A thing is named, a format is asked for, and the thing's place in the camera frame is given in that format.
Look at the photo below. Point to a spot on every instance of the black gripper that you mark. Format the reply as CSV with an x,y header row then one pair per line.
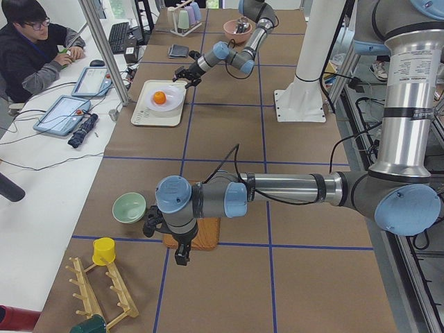
x,y
182,240
193,68

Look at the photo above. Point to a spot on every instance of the white ribbed plate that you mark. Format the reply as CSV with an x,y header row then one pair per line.
x,y
175,96

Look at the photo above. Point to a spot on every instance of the orange fruit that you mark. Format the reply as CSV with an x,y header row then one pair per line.
x,y
159,97

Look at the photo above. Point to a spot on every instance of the brown wooden tray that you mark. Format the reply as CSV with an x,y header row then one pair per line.
x,y
206,239

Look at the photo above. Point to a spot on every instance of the cream bear tray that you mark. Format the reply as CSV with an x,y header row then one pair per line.
x,y
143,116

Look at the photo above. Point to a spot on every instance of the grey folded cloth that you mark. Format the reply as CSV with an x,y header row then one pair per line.
x,y
178,51

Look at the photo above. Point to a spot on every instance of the pale green plate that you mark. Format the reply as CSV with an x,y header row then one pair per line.
x,y
183,20

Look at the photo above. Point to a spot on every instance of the lilac cup on rack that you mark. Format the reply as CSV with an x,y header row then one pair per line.
x,y
193,11

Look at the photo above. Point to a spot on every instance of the pink bowl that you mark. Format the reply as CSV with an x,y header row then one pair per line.
x,y
229,28

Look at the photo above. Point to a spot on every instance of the light green bowl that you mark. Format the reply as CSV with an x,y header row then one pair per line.
x,y
129,208

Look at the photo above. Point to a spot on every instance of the yellow plastic cup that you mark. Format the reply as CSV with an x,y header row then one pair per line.
x,y
103,251

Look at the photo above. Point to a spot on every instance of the black keyboard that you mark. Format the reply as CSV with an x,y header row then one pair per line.
x,y
118,36

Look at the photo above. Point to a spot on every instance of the black computer mouse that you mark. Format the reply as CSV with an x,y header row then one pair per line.
x,y
97,63

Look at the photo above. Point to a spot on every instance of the teach pendant tablet far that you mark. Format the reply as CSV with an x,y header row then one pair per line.
x,y
92,82

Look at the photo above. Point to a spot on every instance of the teach pendant tablet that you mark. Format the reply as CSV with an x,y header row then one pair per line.
x,y
63,116
92,82

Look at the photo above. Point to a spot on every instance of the wooden dish drying rack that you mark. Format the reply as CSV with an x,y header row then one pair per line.
x,y
101,291

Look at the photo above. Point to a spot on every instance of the dark green cup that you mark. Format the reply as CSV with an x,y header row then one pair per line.
x,y
95,324

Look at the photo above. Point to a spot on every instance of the blue patterned cloth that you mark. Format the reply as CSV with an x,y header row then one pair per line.
x,y
78,137

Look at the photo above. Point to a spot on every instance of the teach pendant tablet near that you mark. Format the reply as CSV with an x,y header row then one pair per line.
x,y
63,116

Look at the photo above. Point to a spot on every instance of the seated person in hoodie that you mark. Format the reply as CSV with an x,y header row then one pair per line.
x,y
34,50

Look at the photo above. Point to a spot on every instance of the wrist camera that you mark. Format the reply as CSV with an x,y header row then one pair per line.
x,y
154,221
194,55

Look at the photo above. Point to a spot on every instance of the white wire rack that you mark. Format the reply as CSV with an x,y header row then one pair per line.
x,y
172,15

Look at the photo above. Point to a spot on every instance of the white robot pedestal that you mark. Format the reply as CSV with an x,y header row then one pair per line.
x,y
302,100

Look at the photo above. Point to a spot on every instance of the aluminium frame post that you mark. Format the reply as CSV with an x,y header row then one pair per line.
x,y
98,34

